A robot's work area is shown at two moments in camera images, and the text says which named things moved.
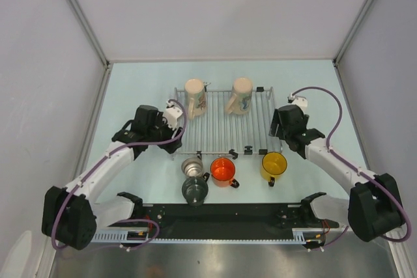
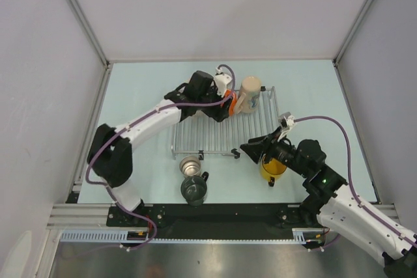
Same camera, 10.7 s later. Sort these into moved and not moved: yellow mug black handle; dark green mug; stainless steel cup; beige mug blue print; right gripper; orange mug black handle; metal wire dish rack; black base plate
Moved: orange mug black handle; beige mug blue print; right gripper
Not moved: metal wire dish rack; yellow mug black handle; dark green mug; stainless steel cup; black base plate
